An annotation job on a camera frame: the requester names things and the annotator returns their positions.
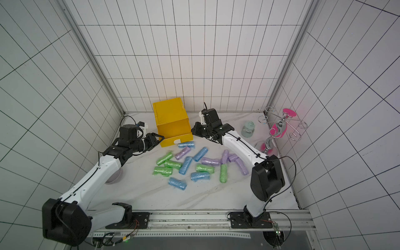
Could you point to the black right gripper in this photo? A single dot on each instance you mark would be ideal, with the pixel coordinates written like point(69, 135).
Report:
point(200, 129)

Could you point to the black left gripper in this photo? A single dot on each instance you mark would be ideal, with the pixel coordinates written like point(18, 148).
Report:
point(153, 141)

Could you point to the yellow plastic drawer cabinet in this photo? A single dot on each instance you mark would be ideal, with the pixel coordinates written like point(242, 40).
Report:
point(172, 122)

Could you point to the green bag roll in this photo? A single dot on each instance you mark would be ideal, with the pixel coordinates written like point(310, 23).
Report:
point(166, 157)
point(204, 168)
point(164, 171)
point(173, 164)

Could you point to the green bag roll vertical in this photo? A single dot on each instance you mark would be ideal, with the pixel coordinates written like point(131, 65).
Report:
point(223, 173)

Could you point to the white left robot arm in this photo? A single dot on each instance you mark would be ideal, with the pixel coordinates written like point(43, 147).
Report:
point(68, 220)

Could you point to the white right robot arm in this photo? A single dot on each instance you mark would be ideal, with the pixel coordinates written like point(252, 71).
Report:
point(267, 176)

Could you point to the blue bag roll near drawer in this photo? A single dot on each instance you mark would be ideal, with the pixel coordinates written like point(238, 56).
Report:
point(189, 144)

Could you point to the purple bag roll upper left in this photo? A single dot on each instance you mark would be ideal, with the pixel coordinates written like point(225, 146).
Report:
point(182, 153)

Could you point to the blue bag roll upper middle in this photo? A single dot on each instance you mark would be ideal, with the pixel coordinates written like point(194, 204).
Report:
point(200, 154)

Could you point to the purple bag roll centre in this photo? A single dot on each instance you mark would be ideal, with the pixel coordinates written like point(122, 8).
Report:
point(210, 162)

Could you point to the purple bag roll upright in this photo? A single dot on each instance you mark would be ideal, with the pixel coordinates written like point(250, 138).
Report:
point(224, 157)

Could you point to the purple bag roll short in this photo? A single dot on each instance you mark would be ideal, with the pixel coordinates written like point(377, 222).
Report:
point(232, 157)

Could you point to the blue bag roll lower left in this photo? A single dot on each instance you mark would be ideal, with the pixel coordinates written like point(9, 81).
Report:
point(180, 184)

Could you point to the pale green jar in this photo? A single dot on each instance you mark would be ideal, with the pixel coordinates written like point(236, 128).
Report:
point(248, 129)

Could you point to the lavender bowl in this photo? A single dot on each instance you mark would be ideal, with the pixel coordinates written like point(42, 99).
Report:
point(114, 177)

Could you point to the purple bag roll right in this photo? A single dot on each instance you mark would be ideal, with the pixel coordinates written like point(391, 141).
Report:
point(243, 169)

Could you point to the pink metal cup rack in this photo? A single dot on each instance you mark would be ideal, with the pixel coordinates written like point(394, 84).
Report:
point(280, 125)

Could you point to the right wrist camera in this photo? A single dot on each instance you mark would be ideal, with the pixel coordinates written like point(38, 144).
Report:
point(208, 116)

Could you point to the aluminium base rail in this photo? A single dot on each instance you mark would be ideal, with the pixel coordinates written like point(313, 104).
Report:
point(231, 223)

